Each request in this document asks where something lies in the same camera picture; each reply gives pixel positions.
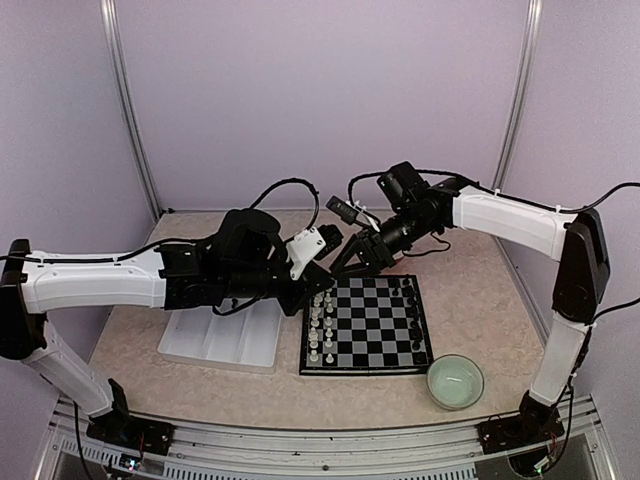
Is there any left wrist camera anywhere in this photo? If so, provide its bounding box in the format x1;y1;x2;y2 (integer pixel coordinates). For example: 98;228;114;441
286;224;344;281

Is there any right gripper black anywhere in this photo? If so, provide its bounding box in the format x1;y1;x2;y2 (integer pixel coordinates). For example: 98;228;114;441
330;206;437;279

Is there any right aluminium frame post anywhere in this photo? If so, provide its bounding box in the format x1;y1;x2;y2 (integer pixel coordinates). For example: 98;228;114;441
489;0;543;193

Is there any aluminium frame post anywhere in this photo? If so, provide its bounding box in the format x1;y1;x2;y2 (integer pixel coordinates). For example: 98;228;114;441
100;0;163;221
489;0;543;193

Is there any white plastic compartment tray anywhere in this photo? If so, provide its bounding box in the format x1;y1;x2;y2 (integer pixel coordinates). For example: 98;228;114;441
157;299;283;374

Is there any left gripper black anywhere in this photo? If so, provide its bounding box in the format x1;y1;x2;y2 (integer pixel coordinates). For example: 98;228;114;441
222;243;335;317

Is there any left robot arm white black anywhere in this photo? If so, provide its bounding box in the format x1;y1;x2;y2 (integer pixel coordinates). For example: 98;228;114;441
1;204;343;445

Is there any black white chessboard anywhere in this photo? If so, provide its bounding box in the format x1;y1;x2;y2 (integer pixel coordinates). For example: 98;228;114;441
299;274;434;376

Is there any front aluminium rail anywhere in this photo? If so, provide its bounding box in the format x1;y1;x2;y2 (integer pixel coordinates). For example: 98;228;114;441
34;394;616;480

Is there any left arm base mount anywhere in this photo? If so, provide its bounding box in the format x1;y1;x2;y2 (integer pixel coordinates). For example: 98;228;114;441
86;410;175;456

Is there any green glass bowl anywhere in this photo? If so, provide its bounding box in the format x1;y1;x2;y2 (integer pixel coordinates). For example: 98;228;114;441
426;354;485;411

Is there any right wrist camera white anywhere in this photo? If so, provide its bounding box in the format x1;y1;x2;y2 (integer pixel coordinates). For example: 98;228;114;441
326;196;381;231

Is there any left aluminium frame post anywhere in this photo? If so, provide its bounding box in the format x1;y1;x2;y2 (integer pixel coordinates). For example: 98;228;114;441
100;0;163;221

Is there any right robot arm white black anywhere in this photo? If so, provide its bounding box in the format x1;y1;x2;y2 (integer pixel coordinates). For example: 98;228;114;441
330;161;611;444

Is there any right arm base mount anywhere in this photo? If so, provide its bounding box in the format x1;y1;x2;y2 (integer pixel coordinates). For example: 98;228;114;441
476;408;565;455

